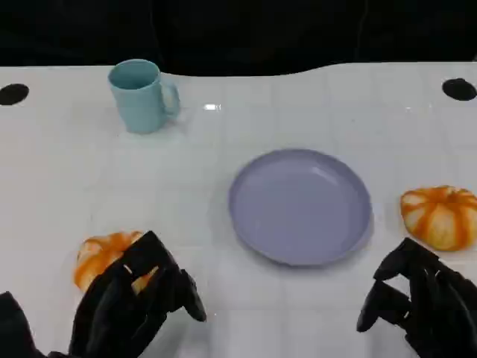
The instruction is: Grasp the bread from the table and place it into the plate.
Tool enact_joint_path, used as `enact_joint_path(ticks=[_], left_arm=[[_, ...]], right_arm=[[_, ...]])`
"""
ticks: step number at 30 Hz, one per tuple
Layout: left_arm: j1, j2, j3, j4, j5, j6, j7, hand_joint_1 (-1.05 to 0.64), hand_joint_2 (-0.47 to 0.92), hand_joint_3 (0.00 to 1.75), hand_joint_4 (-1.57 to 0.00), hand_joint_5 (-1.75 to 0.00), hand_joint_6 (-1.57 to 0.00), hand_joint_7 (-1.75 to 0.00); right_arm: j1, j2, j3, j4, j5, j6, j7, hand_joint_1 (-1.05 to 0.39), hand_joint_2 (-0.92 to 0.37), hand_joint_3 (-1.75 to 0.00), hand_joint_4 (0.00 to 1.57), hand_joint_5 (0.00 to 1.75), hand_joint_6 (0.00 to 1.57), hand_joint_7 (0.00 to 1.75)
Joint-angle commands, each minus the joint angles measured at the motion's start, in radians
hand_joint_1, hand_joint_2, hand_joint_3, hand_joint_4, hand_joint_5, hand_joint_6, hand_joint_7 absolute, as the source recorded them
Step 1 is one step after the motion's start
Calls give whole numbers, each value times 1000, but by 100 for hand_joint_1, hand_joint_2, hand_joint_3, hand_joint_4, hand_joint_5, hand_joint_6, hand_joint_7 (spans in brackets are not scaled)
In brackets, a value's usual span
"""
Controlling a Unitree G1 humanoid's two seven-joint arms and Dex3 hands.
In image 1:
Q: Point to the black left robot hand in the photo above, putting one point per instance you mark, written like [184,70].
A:
[112,309]

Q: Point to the orange and white toy bread roll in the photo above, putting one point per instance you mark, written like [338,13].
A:
[97,255]
[439,220]

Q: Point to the lilac plate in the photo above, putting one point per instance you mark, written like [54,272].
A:
[298,209]

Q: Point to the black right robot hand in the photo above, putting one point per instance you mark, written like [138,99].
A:
[443,306]

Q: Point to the black round table grommet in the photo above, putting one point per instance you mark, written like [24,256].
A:
[460,89]
[13,94]

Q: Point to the pale green mug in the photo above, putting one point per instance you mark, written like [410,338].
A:
[138,108]

